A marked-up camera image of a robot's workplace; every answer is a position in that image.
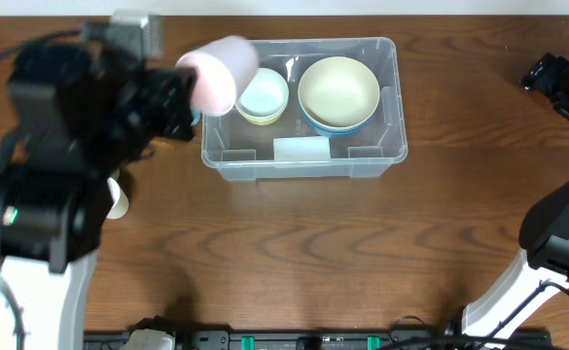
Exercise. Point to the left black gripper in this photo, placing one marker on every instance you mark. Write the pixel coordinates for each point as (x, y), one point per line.
(178, 103)

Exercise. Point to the yellow small bowl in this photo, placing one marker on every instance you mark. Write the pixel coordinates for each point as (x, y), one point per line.
(260, 120)

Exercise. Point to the clear plastic storage container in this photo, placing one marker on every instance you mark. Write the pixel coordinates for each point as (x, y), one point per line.
(242, 151)

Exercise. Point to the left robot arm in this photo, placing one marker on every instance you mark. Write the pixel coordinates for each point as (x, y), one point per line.
(52, 206)

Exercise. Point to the white small bowl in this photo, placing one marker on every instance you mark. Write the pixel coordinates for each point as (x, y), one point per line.
(267, 83)

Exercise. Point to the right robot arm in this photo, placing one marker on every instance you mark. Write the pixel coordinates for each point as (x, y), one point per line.
(540, 269)

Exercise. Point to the white label in container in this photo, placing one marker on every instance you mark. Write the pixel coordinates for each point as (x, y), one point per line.
(316, 148)

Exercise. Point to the dark blue bowl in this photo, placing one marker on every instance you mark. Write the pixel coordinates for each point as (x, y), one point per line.
(332, 133)

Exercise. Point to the light blue plastic cup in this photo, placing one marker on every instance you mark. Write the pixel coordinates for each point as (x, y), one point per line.
(196, 116)

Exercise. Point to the cream white plastic cup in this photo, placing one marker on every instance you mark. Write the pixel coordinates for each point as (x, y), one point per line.
(120, 201)

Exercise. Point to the pink plastic cup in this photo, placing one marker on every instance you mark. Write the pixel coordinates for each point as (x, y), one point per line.
(224, 69)

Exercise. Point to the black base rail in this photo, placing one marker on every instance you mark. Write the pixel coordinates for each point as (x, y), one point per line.
(223, 340)

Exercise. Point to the large beige bowl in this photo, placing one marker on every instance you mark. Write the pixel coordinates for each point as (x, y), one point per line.
(338, 93)

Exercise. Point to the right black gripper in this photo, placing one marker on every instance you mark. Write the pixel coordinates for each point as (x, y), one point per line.
(541, 76)

